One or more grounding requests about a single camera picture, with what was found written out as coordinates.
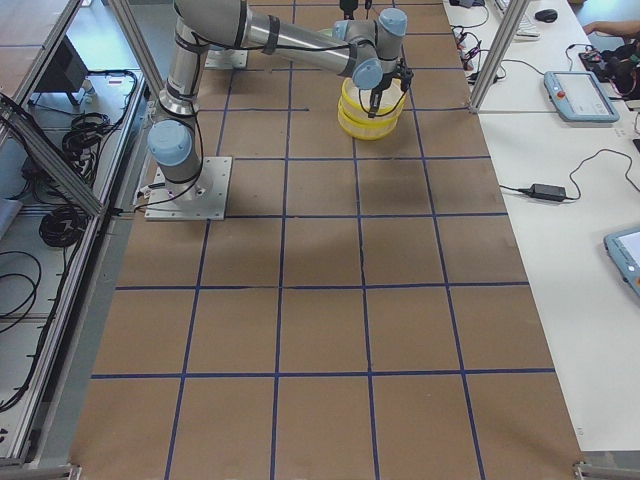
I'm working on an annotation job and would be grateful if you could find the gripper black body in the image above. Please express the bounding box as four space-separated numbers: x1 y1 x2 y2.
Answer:
372 58 414 100
339 0 373 20

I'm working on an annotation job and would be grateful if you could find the yellow steamer layer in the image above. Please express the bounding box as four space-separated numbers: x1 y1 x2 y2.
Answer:
339 78 406 122
337 102 398 141

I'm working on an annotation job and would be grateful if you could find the person's hand at desk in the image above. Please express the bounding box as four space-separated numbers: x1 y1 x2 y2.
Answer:
583 21 620 36

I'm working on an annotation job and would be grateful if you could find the black computer mouse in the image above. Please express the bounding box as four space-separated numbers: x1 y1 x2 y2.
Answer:
534 9 558 23

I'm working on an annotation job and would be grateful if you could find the teach pendant tablet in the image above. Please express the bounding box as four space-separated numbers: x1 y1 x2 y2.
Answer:
603 227 639 295
543 71 619 124

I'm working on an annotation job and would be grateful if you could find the black power brick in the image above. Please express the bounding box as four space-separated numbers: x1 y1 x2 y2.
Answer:
527 183 567 202

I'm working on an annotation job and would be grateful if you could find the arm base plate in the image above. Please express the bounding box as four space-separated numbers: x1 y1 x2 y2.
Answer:
144 156 232 221
205 47 248 70

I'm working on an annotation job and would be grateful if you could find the right aluminium frame post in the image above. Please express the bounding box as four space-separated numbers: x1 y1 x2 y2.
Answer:
469 0 529 114

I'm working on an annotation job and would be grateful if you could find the aluminium frame rail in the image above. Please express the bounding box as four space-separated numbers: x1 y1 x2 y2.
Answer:
1 1 163 478

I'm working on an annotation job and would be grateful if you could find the floor cable bundle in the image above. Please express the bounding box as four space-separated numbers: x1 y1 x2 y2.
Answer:
0 64 139 416

